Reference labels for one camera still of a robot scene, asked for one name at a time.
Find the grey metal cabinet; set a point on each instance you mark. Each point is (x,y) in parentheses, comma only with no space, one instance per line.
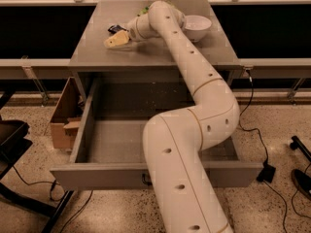
(91,56)

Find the white ceramic bowl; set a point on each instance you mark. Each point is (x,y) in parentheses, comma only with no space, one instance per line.
(197,27)

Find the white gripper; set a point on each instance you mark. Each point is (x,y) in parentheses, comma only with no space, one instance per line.
(132,29)

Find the green chip bag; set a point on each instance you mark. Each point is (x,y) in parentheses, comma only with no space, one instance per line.
(143,11)

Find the grey open top drawer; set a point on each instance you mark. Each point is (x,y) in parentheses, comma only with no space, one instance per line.
(108,150)

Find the black drawer handle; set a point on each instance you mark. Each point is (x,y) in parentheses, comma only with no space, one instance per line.
(144,181)

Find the black power adapter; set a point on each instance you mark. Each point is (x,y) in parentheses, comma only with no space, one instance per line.
(266,174)

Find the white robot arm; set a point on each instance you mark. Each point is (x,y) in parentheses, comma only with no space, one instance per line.
(173,140)

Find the brown cardboard box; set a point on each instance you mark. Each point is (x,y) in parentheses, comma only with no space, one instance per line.
(66,117)

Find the black cart frame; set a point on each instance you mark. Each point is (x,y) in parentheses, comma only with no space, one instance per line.
(31,176)

